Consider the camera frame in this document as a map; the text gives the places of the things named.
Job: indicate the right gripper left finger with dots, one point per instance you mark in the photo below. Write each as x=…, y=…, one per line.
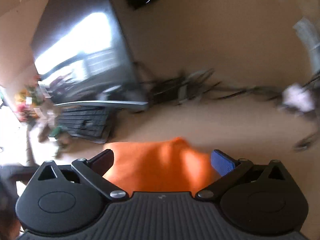
x=91, y=174

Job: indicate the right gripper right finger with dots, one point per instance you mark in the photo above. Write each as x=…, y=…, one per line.
x=230, y=171

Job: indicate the orange pumpkin costume garment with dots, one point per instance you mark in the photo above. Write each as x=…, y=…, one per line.
x=163, y=166

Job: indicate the green lid glass jar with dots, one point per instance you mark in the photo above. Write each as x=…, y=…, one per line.
x=56, y=135

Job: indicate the black mechanical keyboard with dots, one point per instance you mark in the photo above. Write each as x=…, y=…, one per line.
x=93, y=123

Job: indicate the colourful flower bouquet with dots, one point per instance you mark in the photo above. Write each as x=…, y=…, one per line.
x=29, y=100

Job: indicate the white crumpled tissue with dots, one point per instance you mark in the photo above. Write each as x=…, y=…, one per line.
x=298, y=97

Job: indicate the black curved monitor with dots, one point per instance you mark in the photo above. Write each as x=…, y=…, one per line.
x=82, y=57

